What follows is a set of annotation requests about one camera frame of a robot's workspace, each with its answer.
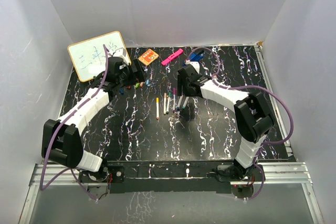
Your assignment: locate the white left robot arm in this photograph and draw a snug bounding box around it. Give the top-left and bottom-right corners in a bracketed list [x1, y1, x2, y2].
[41, 57, 146, 182]

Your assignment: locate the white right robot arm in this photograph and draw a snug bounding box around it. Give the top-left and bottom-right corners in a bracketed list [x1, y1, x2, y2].
[177, 64, 275, 180]

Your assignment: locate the peach marker pen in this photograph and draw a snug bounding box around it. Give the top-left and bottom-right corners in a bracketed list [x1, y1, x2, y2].
[163, 93, 167, 115]

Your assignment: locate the yellow orange marker pen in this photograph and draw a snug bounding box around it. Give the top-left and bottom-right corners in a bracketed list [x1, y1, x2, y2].
[156, 97, 160, 120]

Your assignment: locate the pink clip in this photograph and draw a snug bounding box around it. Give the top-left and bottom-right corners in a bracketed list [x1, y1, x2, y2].
[161, 48, 184, 66]

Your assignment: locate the blue stapler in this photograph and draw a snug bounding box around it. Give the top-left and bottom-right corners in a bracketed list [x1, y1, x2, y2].
[183, 49, 205, 66]

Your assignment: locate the small whiteboard with writing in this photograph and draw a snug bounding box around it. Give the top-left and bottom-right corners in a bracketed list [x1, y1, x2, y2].
[68, 31, 126, 82]

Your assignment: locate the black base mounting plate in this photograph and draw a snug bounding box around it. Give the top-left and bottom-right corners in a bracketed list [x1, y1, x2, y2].
[78, 159, 266, 195]

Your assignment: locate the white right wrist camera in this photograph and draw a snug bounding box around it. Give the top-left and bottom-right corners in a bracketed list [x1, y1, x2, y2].
[184, 60, 200, 73]

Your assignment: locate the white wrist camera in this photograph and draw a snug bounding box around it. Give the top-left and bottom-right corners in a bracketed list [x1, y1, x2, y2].
[111, 47, 131, 66]
[184, 60, 200, 73]

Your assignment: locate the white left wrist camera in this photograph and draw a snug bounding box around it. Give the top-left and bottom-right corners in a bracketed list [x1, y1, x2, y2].
[111, 47, 131, 66]

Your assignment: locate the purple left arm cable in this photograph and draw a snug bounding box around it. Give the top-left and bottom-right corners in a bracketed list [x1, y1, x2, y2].
[39, 44, 111, 204]

